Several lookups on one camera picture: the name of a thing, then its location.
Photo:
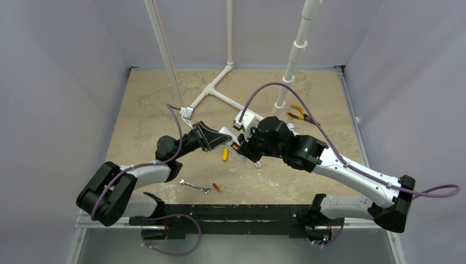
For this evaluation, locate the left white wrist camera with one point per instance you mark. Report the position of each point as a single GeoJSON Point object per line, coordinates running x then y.
{"type": "Point", "coordinates": [186, 114]}

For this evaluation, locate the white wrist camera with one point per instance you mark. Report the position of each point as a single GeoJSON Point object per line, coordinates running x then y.
{"type": "Point", "coordinates": [246, 125]}
{"type": "Point", "coordinates": [186, 114]}

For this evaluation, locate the white PVC pipe frame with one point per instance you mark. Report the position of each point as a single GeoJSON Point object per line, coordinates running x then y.
{"type": "Point", "coordinates": [299, 45]}

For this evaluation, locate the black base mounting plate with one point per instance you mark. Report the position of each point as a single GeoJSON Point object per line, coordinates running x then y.
{"type": "Point", "coordinates": [293, 221]}

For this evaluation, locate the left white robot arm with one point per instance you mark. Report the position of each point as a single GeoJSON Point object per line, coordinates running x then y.
{"type": "Point", "coordinates": [109, 195]}

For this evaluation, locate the silver open-end wrench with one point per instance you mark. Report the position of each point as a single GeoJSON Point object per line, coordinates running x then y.
{"type": "Point", "coordinates": [205, 190]}

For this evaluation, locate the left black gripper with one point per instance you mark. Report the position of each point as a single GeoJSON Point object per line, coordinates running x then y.
{"type": "Point", "coordinates": [207, 139]}

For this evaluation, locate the yellow handled screwdriver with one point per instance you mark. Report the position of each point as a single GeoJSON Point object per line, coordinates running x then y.
{"type": "Point", "coordinates": [225, 155]}

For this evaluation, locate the yellow handled pliers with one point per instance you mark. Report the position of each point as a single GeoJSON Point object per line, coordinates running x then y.
{"type": "Point", "coordinates": [302, 115]}

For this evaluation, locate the white remote control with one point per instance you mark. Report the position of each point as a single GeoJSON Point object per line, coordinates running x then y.
{"type": "Point", "coordinates": [233, 140]}

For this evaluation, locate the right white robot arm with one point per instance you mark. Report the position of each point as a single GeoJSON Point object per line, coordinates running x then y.
{"type": "Point", "coordinates": [384, 199]}

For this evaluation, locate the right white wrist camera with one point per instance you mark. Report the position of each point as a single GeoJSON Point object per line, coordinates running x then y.
{"type": "Point", "coordinates": [246, 125]}

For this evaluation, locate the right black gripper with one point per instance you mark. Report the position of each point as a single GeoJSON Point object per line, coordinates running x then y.
{"type": "Point", "coordinates": [246, 148]}

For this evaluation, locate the aluminium rail frame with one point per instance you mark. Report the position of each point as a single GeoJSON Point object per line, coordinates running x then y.
{"type": "Point", "coordinates": [141, 120]}

